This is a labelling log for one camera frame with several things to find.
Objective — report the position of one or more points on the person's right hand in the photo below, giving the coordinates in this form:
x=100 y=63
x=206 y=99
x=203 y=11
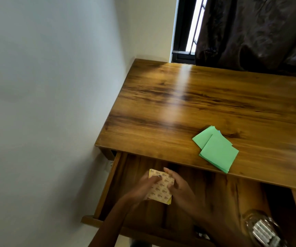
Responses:
x=184 y=194

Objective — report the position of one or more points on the wooden desk drawer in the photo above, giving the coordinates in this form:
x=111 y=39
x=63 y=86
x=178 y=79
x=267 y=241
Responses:
x=142 y=218

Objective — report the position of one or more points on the white wall socket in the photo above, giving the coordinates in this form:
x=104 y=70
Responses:
x=110 y=164

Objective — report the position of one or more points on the dark patterned curtain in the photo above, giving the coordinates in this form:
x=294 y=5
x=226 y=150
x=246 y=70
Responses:
x=253 y=33

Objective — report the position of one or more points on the white staple strips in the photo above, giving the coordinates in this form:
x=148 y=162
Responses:
x=263 y=232

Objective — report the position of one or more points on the person's left forearm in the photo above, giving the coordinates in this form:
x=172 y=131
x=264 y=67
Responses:
x=112 y=223

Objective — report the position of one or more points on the person's right thumb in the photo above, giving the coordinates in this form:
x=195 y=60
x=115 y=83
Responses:
x=172 y=188

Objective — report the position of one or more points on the clear plastic container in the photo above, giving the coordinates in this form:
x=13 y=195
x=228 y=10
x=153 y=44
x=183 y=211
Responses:
x=262 y=228

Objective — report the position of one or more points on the person's right forearm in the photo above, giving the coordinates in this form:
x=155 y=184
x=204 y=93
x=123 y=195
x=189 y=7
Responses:
x=222 y=231

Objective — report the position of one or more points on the yellow sticky note pad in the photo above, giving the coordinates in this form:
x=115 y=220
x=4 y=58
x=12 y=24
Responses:
x=161 y=189

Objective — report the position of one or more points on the person's left fingers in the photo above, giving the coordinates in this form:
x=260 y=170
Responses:
x=151 y=183

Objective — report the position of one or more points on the person's left hand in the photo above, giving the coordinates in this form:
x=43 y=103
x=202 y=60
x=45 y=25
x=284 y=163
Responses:
x=142 y=189

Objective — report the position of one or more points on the small green sticky note pad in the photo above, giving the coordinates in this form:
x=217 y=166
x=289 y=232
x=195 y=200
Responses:
x=202 y=137

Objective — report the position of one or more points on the large green sticky note pad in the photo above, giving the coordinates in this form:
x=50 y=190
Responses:
x=220 y=153

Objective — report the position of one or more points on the black window frame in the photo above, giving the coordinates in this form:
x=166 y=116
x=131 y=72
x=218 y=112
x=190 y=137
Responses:
x=182 y=35

